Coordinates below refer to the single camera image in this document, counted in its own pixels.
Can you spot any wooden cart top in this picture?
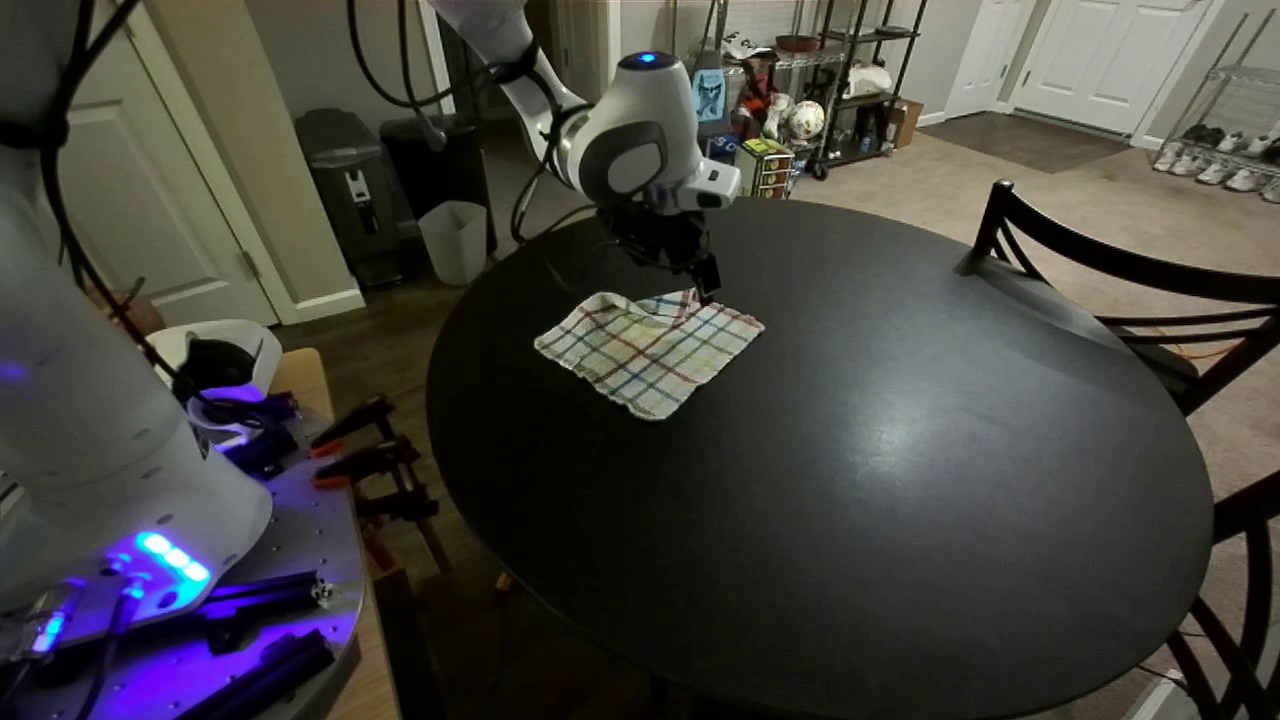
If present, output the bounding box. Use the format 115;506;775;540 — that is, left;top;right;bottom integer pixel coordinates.
273;350;405;720

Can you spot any white VR headset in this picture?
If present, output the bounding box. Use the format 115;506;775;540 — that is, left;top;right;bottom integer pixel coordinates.
139;315;290;403

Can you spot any grey door mat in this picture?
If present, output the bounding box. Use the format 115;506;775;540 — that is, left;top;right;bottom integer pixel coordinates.
921;110;1135;177

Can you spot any checked white tea towel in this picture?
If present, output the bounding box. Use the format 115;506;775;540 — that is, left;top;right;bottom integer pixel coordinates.
531;286;773;429

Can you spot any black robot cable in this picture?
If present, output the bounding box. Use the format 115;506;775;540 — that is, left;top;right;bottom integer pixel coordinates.
38;0;163;344
349;0;463;112

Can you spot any white device with blue light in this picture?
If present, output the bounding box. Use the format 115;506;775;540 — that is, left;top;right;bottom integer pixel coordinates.
0;457;372;720

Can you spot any black mounting bracket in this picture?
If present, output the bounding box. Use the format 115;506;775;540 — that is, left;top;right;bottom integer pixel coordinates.
174;630;339;720
197;570;338;639

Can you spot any brown cardboard box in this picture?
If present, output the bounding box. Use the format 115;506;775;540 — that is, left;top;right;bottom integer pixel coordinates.
889;92;928;151

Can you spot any wire shoe rack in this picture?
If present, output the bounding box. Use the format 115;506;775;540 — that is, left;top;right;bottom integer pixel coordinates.
1152;13;1280;209

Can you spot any white wastebasket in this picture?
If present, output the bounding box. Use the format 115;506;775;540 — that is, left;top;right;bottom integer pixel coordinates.
418;198;497;287

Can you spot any VR controller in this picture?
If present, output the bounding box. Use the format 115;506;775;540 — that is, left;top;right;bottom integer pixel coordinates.
183;380;309;476

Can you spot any white entrance door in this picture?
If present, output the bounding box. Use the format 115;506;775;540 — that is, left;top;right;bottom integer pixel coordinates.
1014;0;1221;142

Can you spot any black square bin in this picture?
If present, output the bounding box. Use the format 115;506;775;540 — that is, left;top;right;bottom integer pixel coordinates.
376;115;500;255

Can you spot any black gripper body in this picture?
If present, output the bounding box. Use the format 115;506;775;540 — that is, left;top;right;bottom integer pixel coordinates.
591;185;713;272

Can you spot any black pedal trash bin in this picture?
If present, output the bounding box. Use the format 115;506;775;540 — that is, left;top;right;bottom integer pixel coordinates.
291;110;420;294

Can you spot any black red clamp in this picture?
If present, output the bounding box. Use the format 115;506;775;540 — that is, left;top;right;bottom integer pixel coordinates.
309;394;405;452
313;437;425;493
354;480;452;572

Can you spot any black cross-back chair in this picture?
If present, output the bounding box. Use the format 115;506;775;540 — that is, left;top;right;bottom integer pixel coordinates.
1156;466;1280;720
956;177;1280;422

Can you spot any blue white sign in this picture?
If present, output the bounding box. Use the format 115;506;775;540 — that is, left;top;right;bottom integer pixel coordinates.
693;61;748;131

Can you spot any round black table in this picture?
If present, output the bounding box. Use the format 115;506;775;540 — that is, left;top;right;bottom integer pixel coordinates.
425;198;1215;720

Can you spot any white ball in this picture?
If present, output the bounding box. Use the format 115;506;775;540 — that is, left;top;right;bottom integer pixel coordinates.
785;98;832;143

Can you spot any white interior door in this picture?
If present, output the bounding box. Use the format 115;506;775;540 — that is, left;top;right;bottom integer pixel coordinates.
53;0;276;330

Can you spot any black metal shelf rack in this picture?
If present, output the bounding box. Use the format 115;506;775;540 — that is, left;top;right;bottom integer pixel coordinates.
693;0;932;185

